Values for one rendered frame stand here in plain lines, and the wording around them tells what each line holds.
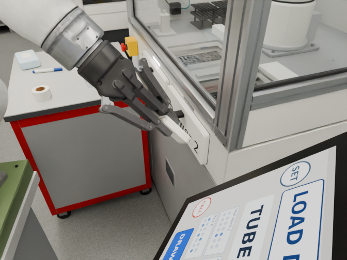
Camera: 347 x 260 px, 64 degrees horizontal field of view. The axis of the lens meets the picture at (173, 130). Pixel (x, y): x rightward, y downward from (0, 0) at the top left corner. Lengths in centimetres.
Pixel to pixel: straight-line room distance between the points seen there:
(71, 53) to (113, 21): 140
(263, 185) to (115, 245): 130
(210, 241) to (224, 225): 3
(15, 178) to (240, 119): 62
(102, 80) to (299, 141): 53
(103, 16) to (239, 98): 137
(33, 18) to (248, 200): 39
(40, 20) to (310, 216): 42
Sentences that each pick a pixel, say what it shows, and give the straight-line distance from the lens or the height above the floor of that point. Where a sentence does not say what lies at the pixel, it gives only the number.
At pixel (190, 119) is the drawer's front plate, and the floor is 92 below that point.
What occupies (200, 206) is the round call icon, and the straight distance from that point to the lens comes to 47.
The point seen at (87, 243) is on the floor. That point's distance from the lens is 166.
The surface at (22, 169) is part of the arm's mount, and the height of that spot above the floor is 81.
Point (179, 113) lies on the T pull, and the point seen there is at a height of 91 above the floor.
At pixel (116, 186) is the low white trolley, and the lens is 161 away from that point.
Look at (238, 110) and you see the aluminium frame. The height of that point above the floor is 106.
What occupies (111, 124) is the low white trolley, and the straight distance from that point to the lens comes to 133.
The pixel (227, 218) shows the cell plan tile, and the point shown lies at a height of 107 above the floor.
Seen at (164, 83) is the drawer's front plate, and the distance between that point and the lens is 98.
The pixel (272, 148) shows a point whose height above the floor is 91.
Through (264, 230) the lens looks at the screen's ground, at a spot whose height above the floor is 113.
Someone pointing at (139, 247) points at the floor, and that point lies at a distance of 160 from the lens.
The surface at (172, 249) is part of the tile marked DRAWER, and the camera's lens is 45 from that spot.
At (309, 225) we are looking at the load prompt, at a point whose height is 117.
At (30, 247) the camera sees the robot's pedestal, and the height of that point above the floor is 56.
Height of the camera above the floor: 139
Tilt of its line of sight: 38 degrees down
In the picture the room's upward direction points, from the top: straight up
